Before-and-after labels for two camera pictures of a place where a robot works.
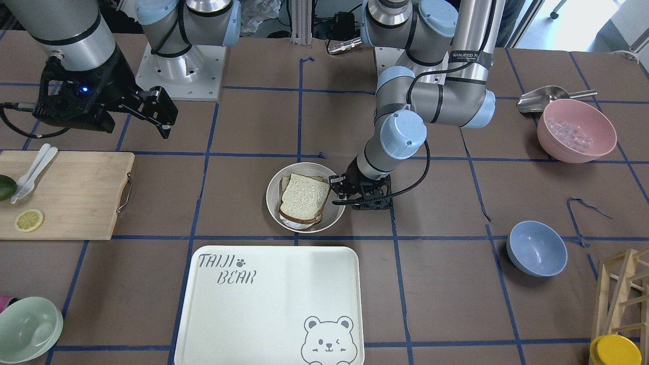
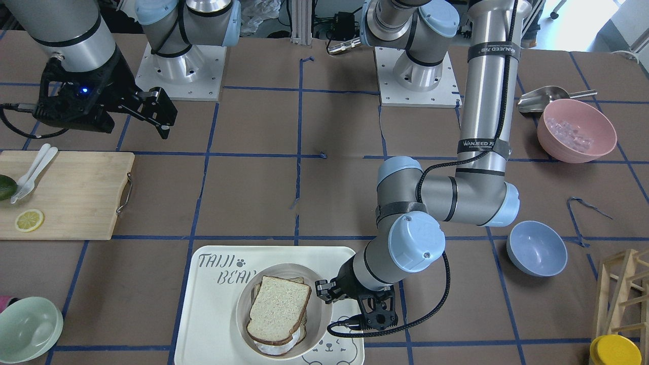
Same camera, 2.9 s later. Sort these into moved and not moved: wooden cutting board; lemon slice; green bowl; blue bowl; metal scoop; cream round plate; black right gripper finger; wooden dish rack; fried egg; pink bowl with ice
Moved: fried egg; cream round plate
Not moved: metal scoop; lemon slice; pink bowl with ice; wooden cutting board; blue bowl; black right gripper finger; green bowl; wooden dish rack
